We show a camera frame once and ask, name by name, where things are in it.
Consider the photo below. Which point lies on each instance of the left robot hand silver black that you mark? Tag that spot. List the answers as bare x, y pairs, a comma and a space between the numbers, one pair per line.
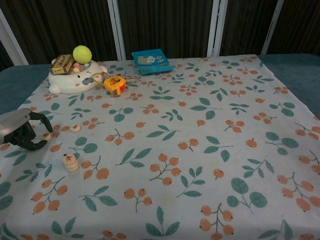
15, 122

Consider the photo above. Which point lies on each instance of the wooden chess piece black character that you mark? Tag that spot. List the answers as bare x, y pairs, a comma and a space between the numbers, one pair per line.
70, 165
75, 128
46, 136

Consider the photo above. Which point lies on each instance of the wooden chess piece red character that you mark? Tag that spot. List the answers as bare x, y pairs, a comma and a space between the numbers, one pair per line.
68, 158
72, 170

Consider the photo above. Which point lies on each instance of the white animal shaped ceramic bowl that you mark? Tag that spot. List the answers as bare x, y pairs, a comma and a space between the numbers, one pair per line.
72, 81

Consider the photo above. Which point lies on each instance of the small yellow brown card box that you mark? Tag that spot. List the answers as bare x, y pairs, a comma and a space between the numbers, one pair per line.
61, 64

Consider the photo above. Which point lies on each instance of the pastel blue candy ball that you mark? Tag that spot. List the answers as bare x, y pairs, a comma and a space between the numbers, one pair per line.
86, 65

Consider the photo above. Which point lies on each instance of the yellow green tennis ball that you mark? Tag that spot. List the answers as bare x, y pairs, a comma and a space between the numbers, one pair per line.
82, 53

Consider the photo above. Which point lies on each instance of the yellow tape measure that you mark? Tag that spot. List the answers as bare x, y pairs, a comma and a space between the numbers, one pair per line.
113, 85

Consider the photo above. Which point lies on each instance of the blue flat product package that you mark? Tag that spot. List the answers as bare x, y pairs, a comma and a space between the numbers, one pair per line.
150, 62

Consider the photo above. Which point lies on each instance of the floral fruit print tablecloth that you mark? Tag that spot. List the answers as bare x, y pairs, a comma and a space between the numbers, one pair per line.
175, 130

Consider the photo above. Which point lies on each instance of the dark folding screen white frame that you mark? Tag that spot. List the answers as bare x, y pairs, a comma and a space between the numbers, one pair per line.
162, 25

